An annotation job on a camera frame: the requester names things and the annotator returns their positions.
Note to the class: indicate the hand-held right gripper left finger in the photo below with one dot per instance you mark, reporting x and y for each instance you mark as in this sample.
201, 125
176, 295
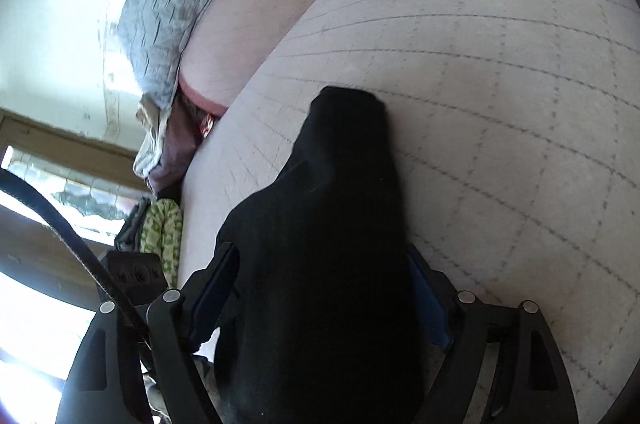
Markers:
216, 291

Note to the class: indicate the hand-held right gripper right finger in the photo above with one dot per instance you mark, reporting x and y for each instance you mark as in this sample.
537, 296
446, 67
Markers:
431, 299

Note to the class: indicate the black pants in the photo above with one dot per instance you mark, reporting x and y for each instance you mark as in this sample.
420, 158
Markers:
325, 264

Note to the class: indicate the dark grey garment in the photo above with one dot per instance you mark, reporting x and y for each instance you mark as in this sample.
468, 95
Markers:
129, 229

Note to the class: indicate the green patterned blanket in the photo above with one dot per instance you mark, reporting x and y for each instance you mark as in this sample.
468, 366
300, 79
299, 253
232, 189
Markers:
162, 231

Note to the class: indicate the window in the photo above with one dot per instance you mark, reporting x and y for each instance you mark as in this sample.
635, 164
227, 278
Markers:
65, 199

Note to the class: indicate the purple blanket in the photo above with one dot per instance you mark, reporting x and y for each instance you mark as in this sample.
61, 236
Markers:
172, 149

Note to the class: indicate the beige folded cloth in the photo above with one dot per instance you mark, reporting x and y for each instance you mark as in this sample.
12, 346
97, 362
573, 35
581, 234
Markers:
150, 139

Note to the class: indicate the red and white packet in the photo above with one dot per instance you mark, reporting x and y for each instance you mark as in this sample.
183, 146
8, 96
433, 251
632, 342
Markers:
206, 125

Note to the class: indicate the pink quilted bed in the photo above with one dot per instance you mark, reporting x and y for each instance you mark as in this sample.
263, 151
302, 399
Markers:
475, 104

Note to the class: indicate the pink bolster cushion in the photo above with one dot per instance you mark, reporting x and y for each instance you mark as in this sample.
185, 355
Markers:
240, 24

